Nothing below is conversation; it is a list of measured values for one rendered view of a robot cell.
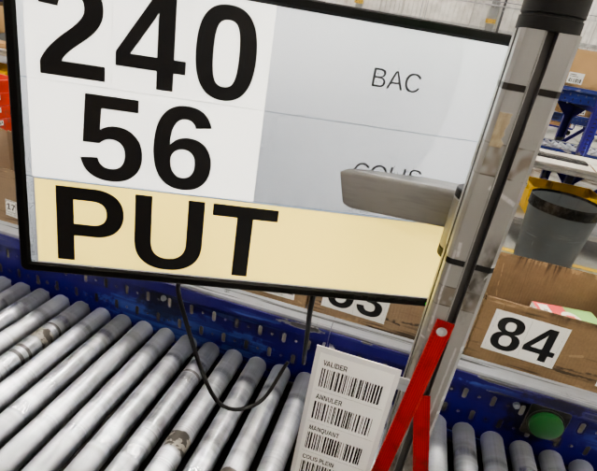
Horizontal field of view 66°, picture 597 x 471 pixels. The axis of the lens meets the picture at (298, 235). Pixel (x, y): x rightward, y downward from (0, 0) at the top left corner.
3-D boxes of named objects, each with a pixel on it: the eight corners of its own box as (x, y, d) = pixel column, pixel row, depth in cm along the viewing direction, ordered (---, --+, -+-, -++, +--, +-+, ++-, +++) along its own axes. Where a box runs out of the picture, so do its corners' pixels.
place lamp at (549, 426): (524, 435, 104) (535, 412, 101) (523, 431, 105) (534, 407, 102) (557, 446, 102) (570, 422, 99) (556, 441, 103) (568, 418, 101)
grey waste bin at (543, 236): (534, 291, 346) (569, 212, 319) (490, 258, 388) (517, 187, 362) (584, 288, 363) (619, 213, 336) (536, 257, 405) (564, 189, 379)
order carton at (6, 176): (-70, 201, 138) (-80, 146, 131) (11, 177, 164) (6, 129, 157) (41, 234, 131) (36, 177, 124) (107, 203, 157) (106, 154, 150)
